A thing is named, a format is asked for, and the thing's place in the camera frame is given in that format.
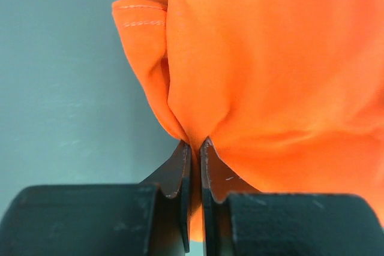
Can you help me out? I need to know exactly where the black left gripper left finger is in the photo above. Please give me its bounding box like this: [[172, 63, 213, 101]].
[[1, 142, 191, 255]]

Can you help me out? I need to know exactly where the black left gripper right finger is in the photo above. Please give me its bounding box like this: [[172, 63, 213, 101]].
[[200, 139, 383, 255]]

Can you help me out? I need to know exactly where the orange t shirt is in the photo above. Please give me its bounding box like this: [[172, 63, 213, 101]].
[[111, 0, 384, 242]]

